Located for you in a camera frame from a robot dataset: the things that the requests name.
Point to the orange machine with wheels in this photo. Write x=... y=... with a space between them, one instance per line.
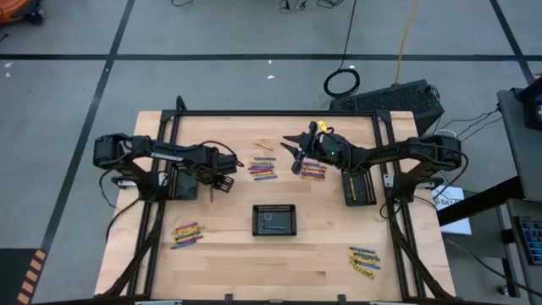
x=12 y=8

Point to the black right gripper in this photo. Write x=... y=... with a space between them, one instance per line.
x=332 y=150

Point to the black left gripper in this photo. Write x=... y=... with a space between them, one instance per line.
x=222 y=167

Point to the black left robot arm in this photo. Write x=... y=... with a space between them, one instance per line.
x=165 y=154

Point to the yellow tape tag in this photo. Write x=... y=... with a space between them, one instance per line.
x=322 y=125

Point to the black plastic slotted basket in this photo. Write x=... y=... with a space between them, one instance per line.
x=186 y=190
x=363 y=195
x=274 y=218

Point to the white paper sheet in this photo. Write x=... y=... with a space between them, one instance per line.
x=459 y=220

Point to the black computer tower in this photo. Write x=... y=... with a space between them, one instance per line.
x=394 y=99

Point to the grey cart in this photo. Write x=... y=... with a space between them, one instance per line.
x=521 y=148

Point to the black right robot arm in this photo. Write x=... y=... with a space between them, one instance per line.
x=423 y=148

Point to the black stand beam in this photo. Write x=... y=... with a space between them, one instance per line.
x=478 y=203

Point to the keyboard with blue keys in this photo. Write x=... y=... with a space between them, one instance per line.
x=531 y=241

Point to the black edge bracket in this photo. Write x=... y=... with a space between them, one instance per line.
x=341 y=297
x=228 y=297

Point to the black mat with orange stripes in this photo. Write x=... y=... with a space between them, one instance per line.
x=30 y=275

